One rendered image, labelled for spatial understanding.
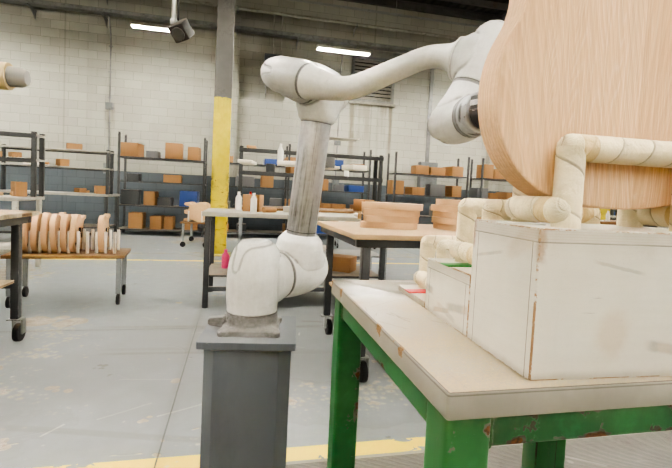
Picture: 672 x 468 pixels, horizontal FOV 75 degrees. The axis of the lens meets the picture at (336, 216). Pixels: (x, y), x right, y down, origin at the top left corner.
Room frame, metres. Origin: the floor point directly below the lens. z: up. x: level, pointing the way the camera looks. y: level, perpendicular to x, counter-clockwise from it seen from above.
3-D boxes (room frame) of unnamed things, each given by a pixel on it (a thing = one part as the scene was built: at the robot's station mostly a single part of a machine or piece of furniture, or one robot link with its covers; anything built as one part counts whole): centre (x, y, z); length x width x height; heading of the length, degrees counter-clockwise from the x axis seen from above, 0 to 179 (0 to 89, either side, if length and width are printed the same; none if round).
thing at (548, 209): (0.56, -0.25, 1.12); 0.11 x 0.03 x 0.03; 12
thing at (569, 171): (0.52, -0.27, 1.15); 0.03 x 0.03 x 0.09
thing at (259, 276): (1.35, 0.24, 0.87); 0.18 x 0.16 x 0.22; 144
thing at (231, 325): (1.34, 0.26, 0.73); 0.22 x 0.18 x 0.06; 95
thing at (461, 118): (0.92, -0.29, 1.31); 0.09 x 0.06 x 0.09; 101
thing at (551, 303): (0.58, -0.34, 1.02); 0.27 x 0.15 x 0.17; 102
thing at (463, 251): (0.71, -0.22, 1.04); 0.11 x 0.03 x 0.03; 12
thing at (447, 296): (0.73, -0.31, 0.98); 0.27 x 0.16 x 0.09; 102
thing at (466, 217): (0.76, -0.22, 1.07); 0.03 x 0.03 x 0.09
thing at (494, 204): (0.69, -0.32, 1.12); 0.20 x 0.03 x 0.03; 101
